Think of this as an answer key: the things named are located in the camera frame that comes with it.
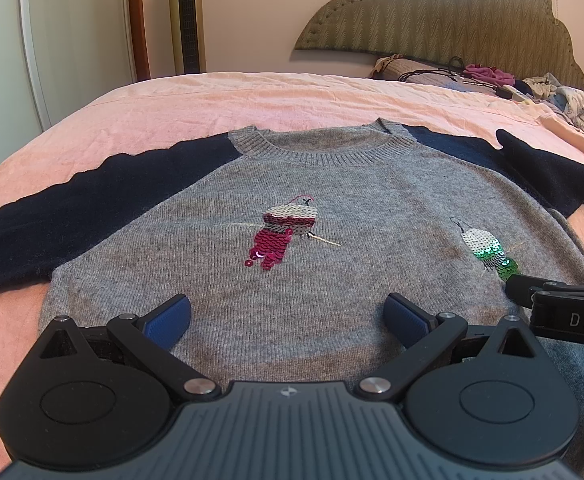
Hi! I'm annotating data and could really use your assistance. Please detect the pink bed blanket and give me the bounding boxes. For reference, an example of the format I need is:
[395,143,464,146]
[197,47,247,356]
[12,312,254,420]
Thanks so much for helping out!
[0,73,584,471]

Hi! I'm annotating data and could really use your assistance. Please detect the gold tower fan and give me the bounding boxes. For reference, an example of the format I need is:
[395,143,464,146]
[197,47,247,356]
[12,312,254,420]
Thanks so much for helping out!
[169,0,206,75]

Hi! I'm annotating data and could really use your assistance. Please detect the grey navy sequin sweater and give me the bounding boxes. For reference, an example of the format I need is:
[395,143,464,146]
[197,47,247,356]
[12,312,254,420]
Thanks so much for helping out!
[0,119,584,479]

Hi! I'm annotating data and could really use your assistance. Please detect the magenta garment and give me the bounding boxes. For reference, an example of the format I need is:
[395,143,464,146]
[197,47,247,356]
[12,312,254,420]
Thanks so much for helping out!
[463,64,515,87]

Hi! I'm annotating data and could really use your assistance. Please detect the crumpled white grey clothes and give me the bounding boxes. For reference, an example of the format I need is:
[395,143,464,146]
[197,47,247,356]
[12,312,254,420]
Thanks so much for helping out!
[524,73,584,132]

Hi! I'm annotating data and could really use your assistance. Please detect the olive quilted headboard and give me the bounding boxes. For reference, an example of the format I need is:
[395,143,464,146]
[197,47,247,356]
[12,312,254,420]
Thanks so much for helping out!
[295,0,584,90]

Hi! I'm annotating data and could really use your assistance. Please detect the brown wooden door frame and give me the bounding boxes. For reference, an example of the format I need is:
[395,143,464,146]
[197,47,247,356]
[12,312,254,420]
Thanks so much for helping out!
[128,0,151,80]

